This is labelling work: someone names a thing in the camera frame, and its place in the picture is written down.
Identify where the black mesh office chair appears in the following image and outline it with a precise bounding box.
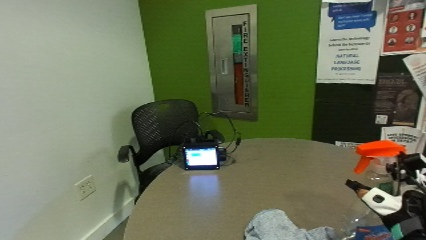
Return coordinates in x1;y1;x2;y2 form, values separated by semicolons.
116;98;226;203

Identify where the red fire extinguisher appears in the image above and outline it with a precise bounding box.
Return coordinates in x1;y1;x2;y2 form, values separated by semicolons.
230;23;246;106

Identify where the white wall outlet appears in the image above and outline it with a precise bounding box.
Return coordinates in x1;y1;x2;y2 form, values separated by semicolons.
73;174;98;202

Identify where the clear spray bottle orange trigger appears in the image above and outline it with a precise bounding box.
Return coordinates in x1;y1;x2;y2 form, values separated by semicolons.
339;139;407;240

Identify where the white flyer with black text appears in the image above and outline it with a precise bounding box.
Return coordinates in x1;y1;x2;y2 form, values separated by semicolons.
379;125;426;155

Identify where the small black screen device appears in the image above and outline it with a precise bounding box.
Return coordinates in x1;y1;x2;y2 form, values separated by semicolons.
180;129;229;172

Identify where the black cable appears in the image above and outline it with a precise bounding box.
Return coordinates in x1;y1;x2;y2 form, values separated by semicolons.
197;111;243;158

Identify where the dark poster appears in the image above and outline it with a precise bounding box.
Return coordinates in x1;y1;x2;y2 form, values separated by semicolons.
373;72;423;128

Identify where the black notice board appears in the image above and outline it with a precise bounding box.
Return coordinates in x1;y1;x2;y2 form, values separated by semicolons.
310;52;426;145

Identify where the red poster with portraits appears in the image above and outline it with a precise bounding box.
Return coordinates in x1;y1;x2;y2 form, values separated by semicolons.
381;0;426;56

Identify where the white paper sheet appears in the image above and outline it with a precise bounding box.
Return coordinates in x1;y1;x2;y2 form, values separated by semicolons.
402;53;426;98

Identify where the white poster with blue print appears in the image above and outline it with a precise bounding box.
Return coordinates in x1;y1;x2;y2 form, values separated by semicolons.
315;0;389;85

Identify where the steel fire extinguisher cabinet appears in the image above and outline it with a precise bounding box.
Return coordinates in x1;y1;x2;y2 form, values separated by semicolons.
203;4;259;122

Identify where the grey cloth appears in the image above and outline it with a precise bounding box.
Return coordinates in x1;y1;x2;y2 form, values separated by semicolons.
243;208;339;240

